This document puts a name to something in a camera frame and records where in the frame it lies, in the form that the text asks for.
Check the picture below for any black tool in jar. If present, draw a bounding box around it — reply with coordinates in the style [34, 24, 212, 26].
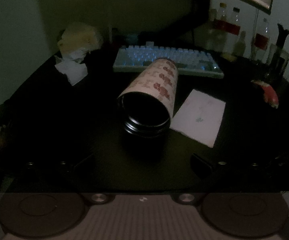
[277, 24, 289, 49]

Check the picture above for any white backlit keyboard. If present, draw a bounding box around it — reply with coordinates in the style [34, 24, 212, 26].
[113, 41, 224, 79]

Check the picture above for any small clear bottle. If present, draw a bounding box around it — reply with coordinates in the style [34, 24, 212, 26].
[234, 31, 247, 57]

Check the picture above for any black cap plastic bottle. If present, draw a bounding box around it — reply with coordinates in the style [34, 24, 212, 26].
[229, 7, 242, 37]

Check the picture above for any patterned cylindrical container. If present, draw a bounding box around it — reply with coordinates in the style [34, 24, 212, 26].
[117, 57, 179, 137]

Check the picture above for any glass jar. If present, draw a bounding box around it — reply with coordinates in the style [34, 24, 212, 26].
[267, 44, 289, 79]

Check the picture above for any yellow plush toy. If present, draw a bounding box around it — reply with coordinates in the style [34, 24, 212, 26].
[58, 22, 104, 54]

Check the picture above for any yellow cap plastic bottle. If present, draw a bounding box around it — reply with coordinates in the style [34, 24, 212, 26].
[216, 3, 228, 53]

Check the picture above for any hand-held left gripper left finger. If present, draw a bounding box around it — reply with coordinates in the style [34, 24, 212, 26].
[22, 154, 110, 203]

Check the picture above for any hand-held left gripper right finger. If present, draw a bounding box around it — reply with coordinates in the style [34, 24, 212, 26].
[174, 153, 286, 203]

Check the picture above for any red and white packet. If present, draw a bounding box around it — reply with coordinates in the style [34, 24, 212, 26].
[251, 79, 279, 109]

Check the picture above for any crumpled white tissue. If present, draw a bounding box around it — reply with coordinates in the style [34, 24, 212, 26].
[60, 47, 89, 63]

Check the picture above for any white printed paper tissue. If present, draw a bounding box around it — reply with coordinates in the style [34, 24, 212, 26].
[169, 89, 226, 148]

